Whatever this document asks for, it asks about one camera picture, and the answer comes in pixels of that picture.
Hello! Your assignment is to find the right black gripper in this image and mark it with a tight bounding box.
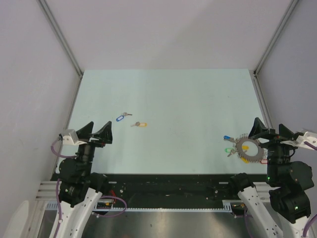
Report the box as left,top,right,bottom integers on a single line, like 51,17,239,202
247,117,300,182

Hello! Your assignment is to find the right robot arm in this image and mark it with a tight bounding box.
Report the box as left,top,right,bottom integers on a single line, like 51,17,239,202
228,118,317,238

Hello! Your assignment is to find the yellow tag key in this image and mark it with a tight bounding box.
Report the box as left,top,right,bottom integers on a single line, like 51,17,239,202
131,121,147,127

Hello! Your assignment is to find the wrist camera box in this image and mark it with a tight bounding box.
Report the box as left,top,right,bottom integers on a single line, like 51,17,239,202
59,129,87,146
289,131,317,150

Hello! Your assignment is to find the aluminium frame post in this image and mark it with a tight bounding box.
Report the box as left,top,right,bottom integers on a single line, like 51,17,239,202
37,0,84,77
254,0,300,75

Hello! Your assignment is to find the grey slotted cable duct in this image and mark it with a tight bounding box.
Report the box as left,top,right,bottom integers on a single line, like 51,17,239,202
44,200,248,213

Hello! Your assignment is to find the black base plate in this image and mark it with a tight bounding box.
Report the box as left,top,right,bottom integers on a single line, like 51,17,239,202
97,174,238,210

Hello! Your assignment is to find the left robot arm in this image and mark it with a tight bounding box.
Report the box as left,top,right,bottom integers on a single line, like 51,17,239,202
50,121,113,238

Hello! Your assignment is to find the right aluminium frame post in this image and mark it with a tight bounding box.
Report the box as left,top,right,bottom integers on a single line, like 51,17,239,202
254,0,300,75

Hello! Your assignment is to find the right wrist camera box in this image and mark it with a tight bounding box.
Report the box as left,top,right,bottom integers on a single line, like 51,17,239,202
289,131,317,150

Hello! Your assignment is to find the metal keyring disc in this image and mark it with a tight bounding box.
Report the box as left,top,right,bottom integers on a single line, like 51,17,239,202
234,134,266,163

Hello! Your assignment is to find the left aluminium frame post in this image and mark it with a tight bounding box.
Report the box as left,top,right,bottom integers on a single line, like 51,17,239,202
37,0,84,77

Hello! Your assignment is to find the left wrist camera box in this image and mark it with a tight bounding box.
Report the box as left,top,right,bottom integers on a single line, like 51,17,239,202
59,129,87,146

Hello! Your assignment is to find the blue tag key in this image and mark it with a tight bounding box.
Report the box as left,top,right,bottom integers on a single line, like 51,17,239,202
223,135,235,142
116,112,132,122

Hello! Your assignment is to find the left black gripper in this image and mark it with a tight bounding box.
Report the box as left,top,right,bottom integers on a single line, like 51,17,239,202
75,120,112,176

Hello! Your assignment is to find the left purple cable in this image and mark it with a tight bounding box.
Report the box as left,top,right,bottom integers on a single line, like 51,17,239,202
51,138,127,238

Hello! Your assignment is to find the green tag key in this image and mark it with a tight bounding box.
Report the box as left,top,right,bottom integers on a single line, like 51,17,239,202
225,148,236,157

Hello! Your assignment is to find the yellow tag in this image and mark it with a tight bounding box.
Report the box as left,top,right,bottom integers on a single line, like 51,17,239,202
241,146,249,164

